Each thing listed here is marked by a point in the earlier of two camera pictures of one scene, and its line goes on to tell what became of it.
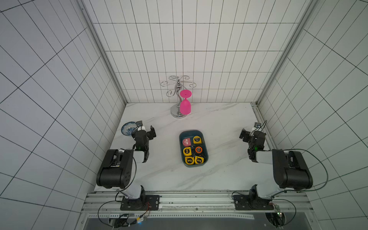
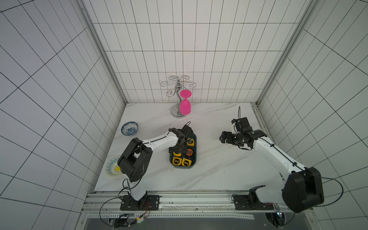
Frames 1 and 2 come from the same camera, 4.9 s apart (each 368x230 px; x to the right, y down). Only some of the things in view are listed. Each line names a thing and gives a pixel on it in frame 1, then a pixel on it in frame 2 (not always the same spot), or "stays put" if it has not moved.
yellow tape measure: [189, 160] → [177, 161]
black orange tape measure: [198, 149] → [189, 152]
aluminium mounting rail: [193, 205] stays put
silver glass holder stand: [175, 81] stays put
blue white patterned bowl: [127, 128] stays put
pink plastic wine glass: [185, 105] stays put
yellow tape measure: [199, 160] → [186, 162]
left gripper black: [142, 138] → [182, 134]
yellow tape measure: [197, 140] → [190, 142]
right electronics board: [277, 218] stays put
